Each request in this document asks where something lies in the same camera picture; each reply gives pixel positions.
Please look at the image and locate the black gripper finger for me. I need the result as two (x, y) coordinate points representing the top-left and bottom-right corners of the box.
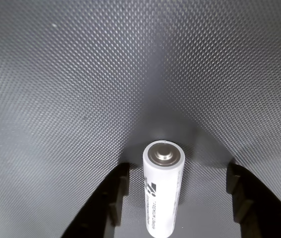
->
(225, 163), (281, 238)
(60, 162), (130, 238)

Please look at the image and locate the white AA battery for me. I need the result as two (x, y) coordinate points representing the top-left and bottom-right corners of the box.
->
(142, 140), (186, 238)

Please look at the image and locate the dark gray textured mat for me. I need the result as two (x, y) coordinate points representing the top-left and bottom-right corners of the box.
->
(0, 0), (281, 238)

